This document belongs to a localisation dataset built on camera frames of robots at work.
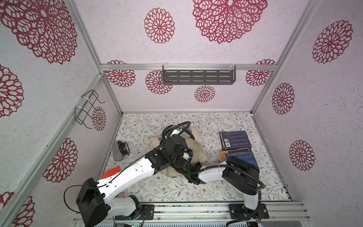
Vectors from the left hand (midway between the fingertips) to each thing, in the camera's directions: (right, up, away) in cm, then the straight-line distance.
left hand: (171, 133), depth 77 cm
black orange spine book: (+31, -15, +14) cm, 37 cm away
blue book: (+41, -6, +20) cm, 46 cm away
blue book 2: (+47, -15, +11) cm, 50 cm away
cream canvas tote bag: (+13, -5, +2) cm, 14 cm away
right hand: (-2, -16, +12) cm, 20 cm away
